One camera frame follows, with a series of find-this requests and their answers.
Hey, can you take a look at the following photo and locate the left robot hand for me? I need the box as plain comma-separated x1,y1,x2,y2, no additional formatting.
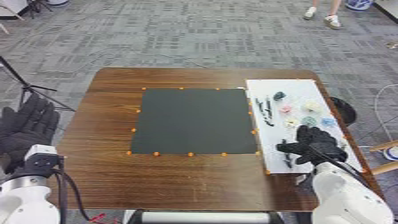
0,92,62,175

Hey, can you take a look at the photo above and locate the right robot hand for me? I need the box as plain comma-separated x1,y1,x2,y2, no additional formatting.
273,124,351,166

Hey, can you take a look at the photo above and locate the green sprig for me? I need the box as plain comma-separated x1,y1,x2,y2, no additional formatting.
254,97,266,117
262,95,275,127
278,151,294,169

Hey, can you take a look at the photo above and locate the green flower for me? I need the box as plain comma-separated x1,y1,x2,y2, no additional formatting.
298,115,319,127

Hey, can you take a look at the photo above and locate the white flower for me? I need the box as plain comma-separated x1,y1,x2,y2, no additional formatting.
282,119,302,130

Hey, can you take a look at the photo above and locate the wooden chair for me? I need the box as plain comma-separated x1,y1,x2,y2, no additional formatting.
367,139,398,176

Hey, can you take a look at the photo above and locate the black tripod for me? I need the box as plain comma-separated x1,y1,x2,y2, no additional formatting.
0,55,76,113

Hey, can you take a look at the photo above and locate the black round stool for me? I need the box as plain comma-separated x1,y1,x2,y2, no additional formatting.
328,96,358,128

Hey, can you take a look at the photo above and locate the yellow flower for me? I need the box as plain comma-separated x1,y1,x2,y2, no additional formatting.
303,101,323,113

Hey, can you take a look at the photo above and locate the white sheet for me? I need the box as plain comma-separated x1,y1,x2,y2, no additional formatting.
243,78,366,176

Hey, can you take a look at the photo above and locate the dark mat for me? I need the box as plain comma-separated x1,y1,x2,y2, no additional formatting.
127,87,259,156

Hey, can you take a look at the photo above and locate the pale grey bar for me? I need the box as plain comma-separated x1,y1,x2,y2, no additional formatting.
136,211,273,224

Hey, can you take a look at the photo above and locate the person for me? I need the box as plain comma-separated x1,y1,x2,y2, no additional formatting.
302,0,344,31

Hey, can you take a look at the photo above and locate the blue and white vase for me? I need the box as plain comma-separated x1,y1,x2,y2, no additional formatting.
344,0,376,12

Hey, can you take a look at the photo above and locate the white cable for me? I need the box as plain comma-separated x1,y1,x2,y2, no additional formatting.
373,83,398,143

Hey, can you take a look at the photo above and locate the black cable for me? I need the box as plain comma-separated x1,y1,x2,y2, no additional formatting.
51,166,92,222

